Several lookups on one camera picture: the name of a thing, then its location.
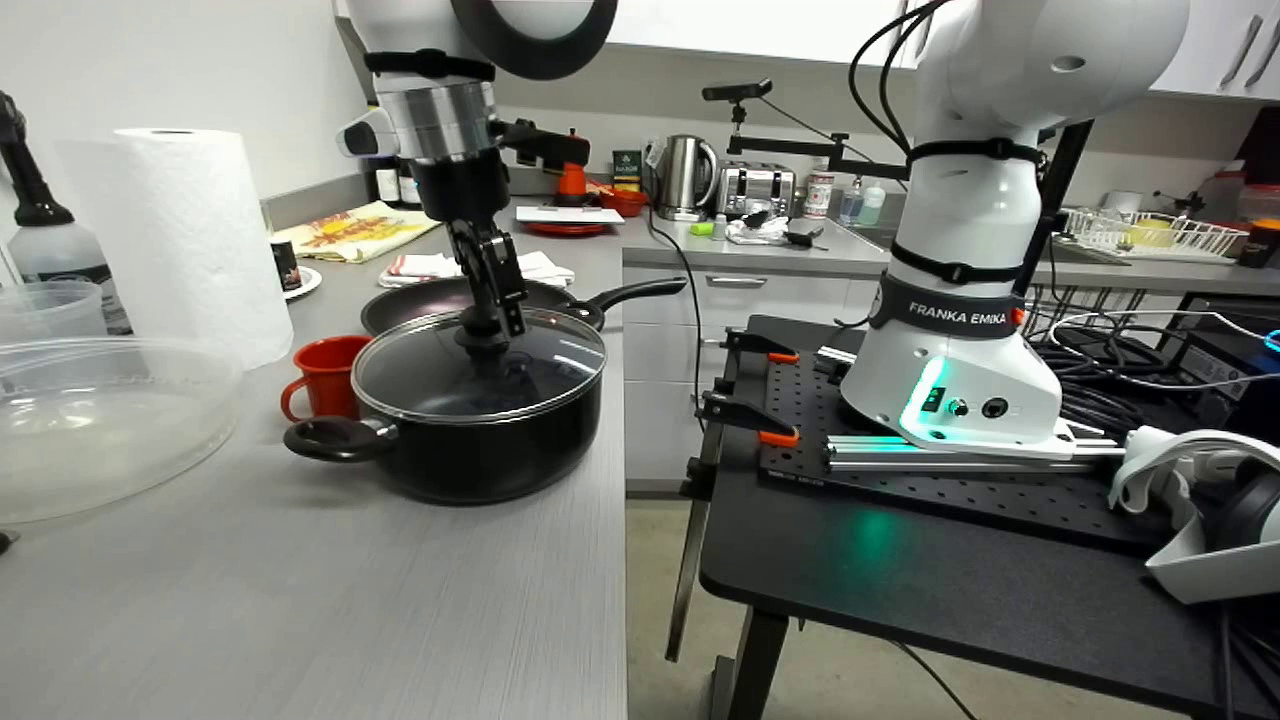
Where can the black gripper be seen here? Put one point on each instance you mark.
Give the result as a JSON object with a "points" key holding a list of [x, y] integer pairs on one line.
{"points": [[469, 195]]}

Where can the glass lid with black knob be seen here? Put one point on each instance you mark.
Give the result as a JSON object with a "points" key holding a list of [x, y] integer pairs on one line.
{"points": [[535, 381]]}

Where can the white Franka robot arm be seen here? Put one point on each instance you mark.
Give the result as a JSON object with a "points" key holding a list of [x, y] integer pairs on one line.
{"points": [[975, 163]]}

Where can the red moka pot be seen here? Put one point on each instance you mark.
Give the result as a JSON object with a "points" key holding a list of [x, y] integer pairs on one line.
{"points": [[573, 184]]}

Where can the black cooking pot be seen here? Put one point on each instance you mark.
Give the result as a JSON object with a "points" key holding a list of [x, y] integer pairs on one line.
{"points": [[455, 466]]}

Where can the flat white towel red stripe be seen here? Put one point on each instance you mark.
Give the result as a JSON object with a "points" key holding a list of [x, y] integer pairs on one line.
{"points": [[545, 270]]}

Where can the crumpled white towel red stripe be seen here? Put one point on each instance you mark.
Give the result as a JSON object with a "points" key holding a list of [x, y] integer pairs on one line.
{"points": [[420, 270]]}

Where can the black frying pan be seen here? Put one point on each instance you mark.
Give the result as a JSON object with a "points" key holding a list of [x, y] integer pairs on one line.
{"points": [[403, 310]]}

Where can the red plate with white board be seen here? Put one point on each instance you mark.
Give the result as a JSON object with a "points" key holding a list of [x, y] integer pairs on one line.
{"points": [[566, 223]]}

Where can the dark bottle with white label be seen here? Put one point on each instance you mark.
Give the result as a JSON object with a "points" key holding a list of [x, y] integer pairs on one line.
{"points": [[413, 189], [385, 184]]}

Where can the yellow bag with red print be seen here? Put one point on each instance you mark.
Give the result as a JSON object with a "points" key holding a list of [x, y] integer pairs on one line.
{"points": [[353, 234]]}

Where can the small red bowl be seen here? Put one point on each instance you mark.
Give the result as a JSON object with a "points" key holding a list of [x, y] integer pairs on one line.
{"points": [[629, 203]]}

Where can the red cup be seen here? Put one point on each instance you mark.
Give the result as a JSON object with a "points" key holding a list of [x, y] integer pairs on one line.
{"points": [[326, 372]]}

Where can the white round plate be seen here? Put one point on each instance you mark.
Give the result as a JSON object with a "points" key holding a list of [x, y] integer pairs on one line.
{"points": [[308, 287]]}

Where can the small green box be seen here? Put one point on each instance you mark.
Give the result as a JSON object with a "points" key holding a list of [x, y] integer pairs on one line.
{"points": [[626, 164]]}

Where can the steel electric kettle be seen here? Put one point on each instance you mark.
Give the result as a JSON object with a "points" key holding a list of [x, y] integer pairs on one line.
{"points": [[684, 181]]}

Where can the grey base cabinet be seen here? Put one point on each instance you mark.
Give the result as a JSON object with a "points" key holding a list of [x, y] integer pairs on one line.
{"points": [[763, 372]]}

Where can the steel toaster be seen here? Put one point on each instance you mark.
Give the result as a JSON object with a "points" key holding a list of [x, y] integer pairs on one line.
{"points": [[759, 189]]}

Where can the white paper towel roll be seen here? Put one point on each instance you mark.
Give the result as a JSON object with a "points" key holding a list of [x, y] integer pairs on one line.
{"points": [[175, 243]]}

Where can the clear plastic bottle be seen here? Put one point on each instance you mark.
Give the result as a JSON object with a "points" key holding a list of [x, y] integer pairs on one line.
{"points": [[871, 205]]}

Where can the spray bottle with black trigger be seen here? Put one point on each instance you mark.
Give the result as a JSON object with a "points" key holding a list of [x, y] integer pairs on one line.
{"points": [[55, 254]]}

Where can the black robot table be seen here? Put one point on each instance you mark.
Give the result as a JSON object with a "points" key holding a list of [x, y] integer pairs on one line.
{"points": [[934, 575]]}

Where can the black stand pole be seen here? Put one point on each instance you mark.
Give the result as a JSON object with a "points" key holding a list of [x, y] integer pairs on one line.
{"points": [[1061, 215]]}

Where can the white dish rack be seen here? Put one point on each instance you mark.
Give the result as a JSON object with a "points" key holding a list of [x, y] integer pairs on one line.
{"points": [[1160, 234]]}

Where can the white headset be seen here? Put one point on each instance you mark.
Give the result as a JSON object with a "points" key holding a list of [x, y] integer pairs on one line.
{"points": [[1200, 563]]}

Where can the black camera on stand arm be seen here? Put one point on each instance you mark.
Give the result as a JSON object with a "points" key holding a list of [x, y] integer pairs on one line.
{"points": [[736, 95]]}

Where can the white wall cabinet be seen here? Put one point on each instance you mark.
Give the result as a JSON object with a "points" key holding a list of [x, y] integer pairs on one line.
{"points": [[1244, 54], [763, 25]]}

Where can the aluminium rail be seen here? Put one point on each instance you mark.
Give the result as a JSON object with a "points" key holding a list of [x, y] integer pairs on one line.
{"points": [[962, 454]]}

